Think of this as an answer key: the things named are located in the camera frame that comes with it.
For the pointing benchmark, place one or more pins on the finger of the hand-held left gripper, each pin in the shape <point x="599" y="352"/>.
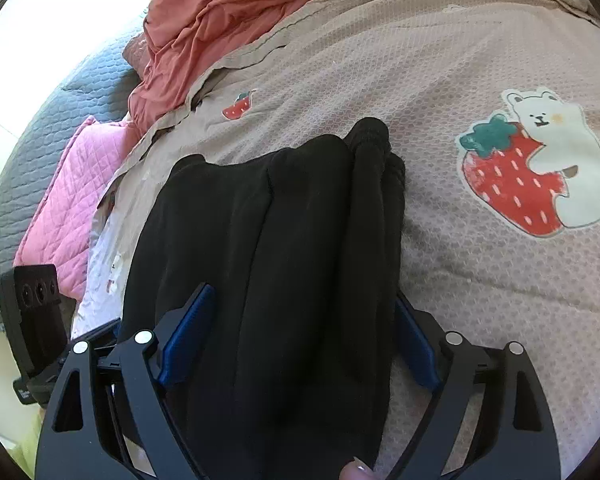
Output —
<point x="105" y="334"/>

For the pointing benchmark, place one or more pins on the pink quilted pillow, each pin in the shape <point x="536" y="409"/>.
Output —
<point x="65" y="200"/>

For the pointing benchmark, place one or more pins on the pale lilac sheet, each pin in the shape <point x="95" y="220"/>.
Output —
<point x="102" y="270"/>

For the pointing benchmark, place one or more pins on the grey quilted bedspread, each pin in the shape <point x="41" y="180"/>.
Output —
<point x="45" y="125"/>

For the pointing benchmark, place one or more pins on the beige strawberry print blanket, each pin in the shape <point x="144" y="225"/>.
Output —
<point x="430" y="85"/>

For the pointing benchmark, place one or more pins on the coral red duvet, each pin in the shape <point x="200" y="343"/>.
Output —
<point x="230" y="10"/>

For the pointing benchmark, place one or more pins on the person's right hand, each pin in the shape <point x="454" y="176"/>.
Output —
<point x="357" y="470"/>

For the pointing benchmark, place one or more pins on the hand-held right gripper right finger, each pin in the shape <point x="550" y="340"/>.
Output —
<point x="417" y="350"/>

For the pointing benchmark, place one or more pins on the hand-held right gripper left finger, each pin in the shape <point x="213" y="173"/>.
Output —
<point x="185" y="345"/>

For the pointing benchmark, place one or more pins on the black printed sweatshirt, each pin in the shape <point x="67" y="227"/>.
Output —
<point x="290" y="260"/>

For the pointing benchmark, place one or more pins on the small dusty pink cushion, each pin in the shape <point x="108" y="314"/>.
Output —
<point x="137" y="55"/>

